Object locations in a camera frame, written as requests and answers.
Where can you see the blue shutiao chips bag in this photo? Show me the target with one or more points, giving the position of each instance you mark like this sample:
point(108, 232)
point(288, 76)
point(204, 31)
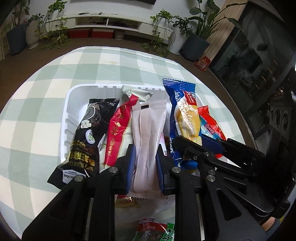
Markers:
point(206, 129)

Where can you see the black snack packet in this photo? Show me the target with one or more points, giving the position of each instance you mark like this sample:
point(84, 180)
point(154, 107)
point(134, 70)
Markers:
point(83, 156)

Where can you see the tall plant dark pot right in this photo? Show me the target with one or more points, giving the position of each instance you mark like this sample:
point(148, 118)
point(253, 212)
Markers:
point(207, 25)

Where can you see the white tv console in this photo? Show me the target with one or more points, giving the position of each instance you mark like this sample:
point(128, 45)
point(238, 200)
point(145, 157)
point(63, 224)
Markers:
point(112, 21)

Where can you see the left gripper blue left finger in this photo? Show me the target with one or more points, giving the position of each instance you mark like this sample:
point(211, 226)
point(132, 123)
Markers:
point(130, 158)

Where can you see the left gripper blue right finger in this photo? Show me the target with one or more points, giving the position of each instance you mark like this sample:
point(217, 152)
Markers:
point(162, 170)

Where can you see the trailing vine plant right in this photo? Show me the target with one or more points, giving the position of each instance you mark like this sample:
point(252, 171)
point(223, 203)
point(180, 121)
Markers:
point(162, 26)

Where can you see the plant in white pot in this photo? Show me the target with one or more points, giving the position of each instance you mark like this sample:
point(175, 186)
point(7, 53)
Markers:
point(181, 31)
point(33, 31)

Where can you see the white red long snack bag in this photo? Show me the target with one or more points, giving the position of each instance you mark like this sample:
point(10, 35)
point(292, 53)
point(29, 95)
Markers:
point(119, 133)

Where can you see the wall mounted black television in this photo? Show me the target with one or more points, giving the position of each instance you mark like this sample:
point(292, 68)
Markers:
point(152, 2)

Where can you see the pale pink packet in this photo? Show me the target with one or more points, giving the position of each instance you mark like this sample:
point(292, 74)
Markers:
point(148, 121)

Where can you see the green checkered tablecloth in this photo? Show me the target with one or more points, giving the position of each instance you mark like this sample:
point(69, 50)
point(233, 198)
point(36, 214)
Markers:
point(38, 122)

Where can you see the red storage box left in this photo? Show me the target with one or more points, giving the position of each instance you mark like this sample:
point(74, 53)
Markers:
point(79, 33)

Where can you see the tall plant dark pot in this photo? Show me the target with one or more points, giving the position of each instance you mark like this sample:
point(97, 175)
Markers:
point(16, 35)
point(207, 25)

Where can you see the vine plant on stand left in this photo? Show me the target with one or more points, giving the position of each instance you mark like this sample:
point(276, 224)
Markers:
point(53, 29)

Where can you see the tall plant dark pot left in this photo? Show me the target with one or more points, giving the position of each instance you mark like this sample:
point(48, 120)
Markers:
point(16, 35)

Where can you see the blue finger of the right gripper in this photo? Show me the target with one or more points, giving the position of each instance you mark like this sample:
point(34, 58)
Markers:
point(187, 164)
point(211, 145)

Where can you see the gold red candy packet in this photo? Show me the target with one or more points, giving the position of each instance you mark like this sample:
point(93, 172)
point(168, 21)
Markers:
point(124, 201)

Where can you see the blue cake snack packet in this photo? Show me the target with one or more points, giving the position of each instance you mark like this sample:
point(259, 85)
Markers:
point(184, 117)

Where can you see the plant in white pot left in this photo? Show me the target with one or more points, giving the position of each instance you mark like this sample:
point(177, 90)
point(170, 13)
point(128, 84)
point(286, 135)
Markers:
point(33, 31)

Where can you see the red storage box right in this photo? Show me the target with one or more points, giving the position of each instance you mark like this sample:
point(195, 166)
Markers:
point(102, 33)

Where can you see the red paper bag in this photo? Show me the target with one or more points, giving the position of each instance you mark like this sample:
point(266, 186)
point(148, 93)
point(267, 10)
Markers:
point(203, 63)

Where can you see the plant in white pot right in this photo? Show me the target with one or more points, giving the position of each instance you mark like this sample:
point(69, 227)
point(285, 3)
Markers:
point(181, 31)

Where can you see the green red snack packet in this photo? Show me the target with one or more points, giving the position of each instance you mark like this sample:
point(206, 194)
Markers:
point(150, 229)

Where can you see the red storage box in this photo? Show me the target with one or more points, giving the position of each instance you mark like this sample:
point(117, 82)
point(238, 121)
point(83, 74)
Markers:
point(102, 33)
point(79, 33)

